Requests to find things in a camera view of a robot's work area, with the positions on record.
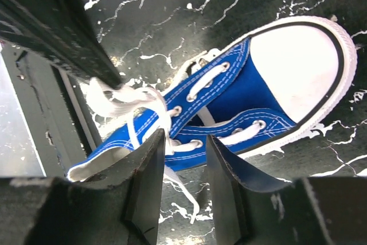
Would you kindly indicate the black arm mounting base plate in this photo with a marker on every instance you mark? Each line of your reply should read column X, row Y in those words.
column 55, row 111

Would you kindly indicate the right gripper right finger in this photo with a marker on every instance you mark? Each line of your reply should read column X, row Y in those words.
column 252, row 207

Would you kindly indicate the blue canvas sneaker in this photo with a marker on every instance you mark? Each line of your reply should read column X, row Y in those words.
column 286, row 77

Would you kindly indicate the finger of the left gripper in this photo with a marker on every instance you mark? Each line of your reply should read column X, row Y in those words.
column 60, row 31

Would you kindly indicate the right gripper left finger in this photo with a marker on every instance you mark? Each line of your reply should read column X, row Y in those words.
column 120, row 205

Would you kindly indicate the white shoelace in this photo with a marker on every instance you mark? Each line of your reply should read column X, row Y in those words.
column 169, row 114

